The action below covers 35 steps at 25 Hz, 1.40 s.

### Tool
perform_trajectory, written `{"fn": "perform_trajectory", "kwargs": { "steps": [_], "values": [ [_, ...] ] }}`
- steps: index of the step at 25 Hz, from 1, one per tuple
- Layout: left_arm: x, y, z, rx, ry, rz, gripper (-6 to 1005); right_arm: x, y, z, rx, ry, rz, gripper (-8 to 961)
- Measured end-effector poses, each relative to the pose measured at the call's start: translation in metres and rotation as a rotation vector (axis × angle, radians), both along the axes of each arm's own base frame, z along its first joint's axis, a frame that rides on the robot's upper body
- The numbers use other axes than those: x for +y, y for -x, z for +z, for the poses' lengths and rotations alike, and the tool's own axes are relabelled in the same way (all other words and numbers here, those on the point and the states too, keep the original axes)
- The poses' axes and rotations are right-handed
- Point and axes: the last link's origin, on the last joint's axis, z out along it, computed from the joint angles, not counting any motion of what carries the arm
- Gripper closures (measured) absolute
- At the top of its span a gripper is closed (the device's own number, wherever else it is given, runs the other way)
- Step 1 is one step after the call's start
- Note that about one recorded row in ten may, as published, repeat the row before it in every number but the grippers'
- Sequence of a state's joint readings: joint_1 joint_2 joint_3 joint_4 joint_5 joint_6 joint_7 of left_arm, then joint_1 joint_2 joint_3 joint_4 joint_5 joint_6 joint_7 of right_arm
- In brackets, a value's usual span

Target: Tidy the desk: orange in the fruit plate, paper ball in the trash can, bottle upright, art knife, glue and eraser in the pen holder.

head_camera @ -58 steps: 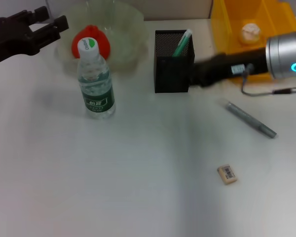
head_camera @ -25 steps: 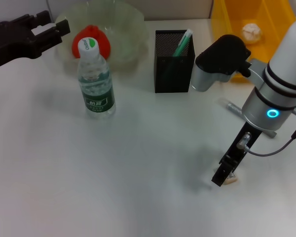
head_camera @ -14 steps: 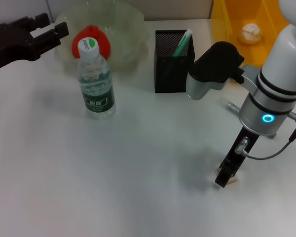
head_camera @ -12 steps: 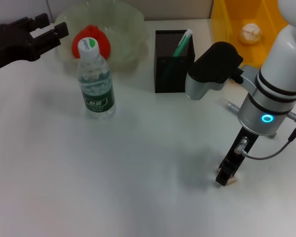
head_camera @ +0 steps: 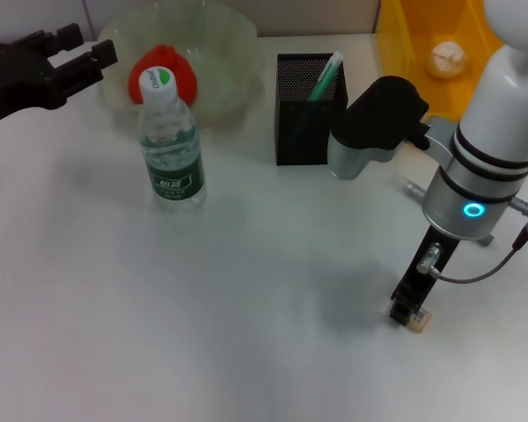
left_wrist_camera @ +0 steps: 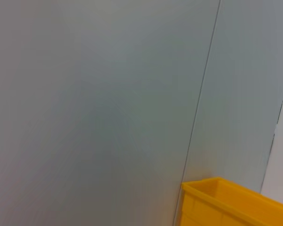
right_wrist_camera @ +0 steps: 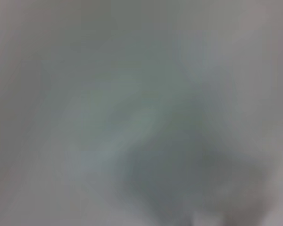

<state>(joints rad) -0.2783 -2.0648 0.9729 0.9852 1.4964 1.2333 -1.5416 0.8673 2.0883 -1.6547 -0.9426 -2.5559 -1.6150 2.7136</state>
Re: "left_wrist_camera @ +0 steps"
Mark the yellow plastic bin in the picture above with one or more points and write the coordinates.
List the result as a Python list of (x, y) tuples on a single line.
[(226, 207)]

